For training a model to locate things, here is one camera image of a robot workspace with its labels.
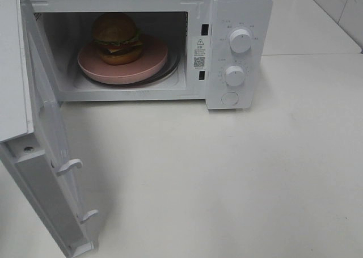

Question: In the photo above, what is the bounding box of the upper white round knob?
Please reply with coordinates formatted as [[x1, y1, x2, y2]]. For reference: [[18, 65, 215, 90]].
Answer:
[[229, 27, 252, 53]]

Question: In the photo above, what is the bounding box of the white microwave door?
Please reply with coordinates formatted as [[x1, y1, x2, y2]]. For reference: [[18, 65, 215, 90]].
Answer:
[[1, 0, 98, 257]]

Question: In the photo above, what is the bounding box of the burger with lettuce and cheese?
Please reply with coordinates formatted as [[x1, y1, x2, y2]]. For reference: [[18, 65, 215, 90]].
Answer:
[[92, 12, 143, 65]]

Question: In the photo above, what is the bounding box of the pink round plate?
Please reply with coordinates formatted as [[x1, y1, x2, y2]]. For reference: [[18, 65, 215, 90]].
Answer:
[[78, 35, 168, 84]]

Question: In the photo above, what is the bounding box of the lower white round knob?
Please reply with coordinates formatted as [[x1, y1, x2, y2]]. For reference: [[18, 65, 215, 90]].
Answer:
[[225, 65, 246, 87]]

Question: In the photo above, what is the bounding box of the round white door button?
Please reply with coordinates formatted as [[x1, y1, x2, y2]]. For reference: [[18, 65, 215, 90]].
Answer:
[[221, 92, 239, 105]]

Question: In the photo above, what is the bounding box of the white warning label sticker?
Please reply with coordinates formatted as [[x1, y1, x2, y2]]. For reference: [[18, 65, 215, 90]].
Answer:
[[192, 36, 208, 70]]

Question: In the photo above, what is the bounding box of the white round knob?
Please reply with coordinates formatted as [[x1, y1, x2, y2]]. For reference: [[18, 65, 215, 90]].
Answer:
[[225, 65, 246, 87], [229, 27, 252, 53]]

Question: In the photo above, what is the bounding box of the white microwave oven body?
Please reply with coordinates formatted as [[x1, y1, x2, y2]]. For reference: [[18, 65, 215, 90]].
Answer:
[[30, 0, 273, 109]]

